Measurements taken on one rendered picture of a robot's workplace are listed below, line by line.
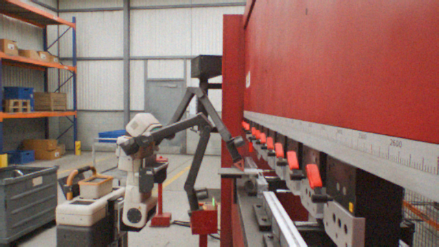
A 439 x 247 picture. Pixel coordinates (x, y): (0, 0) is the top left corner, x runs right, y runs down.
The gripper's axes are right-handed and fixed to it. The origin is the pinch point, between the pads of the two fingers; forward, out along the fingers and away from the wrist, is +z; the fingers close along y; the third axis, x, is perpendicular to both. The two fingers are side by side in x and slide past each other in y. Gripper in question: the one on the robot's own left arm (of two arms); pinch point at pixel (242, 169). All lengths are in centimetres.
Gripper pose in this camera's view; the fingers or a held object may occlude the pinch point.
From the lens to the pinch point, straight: 223.3
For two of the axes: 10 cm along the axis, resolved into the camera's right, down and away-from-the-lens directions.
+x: -8.9, 4.5, 0.3
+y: 0.1, -0.4, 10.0
